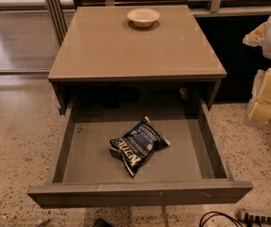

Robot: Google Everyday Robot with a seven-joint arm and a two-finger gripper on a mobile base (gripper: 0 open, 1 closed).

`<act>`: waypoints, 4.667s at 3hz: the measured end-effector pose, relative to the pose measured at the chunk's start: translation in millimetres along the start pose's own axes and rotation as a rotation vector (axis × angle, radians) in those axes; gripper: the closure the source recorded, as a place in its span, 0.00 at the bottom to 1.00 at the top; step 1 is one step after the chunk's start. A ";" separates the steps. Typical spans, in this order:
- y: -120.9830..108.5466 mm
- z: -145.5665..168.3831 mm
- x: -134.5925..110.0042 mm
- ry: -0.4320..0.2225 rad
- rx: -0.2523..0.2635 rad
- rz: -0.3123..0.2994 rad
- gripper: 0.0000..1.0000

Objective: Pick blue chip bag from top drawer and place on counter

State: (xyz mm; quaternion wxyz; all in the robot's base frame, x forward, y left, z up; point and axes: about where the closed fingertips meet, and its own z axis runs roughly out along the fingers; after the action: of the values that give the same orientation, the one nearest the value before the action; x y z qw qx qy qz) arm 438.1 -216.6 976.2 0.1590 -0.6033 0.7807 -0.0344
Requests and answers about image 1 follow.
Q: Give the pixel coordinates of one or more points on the grey cabinet with counter top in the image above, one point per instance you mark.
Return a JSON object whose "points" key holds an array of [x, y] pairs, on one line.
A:
{"points": [[102, 45]]}

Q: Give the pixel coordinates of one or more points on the blue chip bag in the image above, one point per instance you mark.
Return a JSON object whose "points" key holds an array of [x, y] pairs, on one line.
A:
{"points": [[136, 146]]}

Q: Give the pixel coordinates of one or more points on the white ceramic bowl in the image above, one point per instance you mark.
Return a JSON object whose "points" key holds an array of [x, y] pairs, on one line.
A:
{"points": [[143, 17]]}

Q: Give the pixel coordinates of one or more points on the open grey top drawer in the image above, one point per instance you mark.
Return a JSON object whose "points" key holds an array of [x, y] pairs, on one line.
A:
{"points": [[191, 170]]}

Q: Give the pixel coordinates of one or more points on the small black floor object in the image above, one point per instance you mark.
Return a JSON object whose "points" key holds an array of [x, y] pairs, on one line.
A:
{"points": [[101, 223]]}

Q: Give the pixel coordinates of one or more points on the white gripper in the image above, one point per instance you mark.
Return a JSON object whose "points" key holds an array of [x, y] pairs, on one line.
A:
{"points": [[259, 106]]}

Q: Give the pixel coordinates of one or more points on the white power strip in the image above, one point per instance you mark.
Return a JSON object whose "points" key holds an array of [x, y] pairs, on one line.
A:
{"points": [[248, 216]]}

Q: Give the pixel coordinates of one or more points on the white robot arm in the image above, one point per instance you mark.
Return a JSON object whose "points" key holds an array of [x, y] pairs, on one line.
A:
{"points": [[266, 46]]}

